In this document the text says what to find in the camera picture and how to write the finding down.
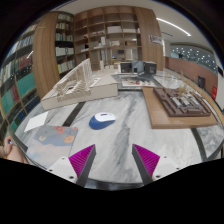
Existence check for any white architectural model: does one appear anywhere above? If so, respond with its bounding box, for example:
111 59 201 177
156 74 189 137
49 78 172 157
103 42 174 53
40 58 119 111

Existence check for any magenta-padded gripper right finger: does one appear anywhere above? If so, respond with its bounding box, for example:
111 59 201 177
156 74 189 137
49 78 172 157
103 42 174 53
131 143 181 186

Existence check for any group of small ceiling lights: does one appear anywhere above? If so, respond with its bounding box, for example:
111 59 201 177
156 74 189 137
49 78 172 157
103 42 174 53
171 45 218 66

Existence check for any hanging sign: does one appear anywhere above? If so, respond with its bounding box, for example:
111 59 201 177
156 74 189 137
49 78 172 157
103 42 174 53
148 34 164 47

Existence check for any red poster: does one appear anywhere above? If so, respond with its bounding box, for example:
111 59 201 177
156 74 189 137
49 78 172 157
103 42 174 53
211 85 218 101

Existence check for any grey building model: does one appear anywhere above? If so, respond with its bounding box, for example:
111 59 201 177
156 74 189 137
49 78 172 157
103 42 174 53
119 60 158 76

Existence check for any brown model on wooden board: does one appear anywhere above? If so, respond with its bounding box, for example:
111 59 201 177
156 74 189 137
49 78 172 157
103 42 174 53
141 84 219 130

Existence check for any white paper sheet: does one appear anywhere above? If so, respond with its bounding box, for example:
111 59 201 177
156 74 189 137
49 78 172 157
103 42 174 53
23 111 50 133

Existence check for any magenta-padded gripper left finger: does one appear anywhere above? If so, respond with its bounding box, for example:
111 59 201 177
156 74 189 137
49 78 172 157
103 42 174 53
46 143 98 188

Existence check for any flat white site model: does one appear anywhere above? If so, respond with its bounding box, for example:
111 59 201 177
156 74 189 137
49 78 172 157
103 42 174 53
120 75 158 88

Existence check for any long ceiling light strip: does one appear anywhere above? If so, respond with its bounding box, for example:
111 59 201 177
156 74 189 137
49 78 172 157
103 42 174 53
155 17 193 38

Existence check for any person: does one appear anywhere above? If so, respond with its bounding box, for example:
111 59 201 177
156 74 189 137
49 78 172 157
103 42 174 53
0 134 29 164

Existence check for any wooden shelf unit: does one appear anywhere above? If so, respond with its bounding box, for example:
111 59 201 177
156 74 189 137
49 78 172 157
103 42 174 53
33 5 165 99

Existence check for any bookshelf with books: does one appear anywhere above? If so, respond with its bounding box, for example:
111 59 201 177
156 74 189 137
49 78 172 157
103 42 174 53
0 23 43 134

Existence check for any white and blue computer mouse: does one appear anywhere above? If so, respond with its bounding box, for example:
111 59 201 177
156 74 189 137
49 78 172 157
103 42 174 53
88 111 117 131

